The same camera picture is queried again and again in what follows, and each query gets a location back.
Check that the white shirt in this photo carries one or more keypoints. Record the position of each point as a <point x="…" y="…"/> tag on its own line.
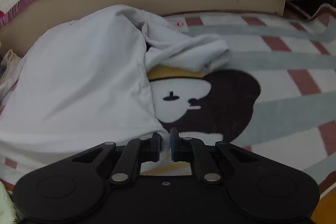
<point x="78" y="77"/>

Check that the folded cream cloth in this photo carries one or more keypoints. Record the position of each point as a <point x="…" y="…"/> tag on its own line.
<point x="10" y="69"/>

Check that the pale green cloth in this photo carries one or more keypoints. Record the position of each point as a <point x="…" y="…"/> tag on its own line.
<point x="5" y="203"/>

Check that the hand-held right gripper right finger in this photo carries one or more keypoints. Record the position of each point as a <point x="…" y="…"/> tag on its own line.
<point x="174" y="146"/>

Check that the checkered rug with bear print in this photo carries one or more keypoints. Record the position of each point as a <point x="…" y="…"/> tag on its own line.
<point x="275" y="113"/>

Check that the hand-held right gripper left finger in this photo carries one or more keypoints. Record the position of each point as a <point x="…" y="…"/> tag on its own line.
<point x="157" y="146"/>

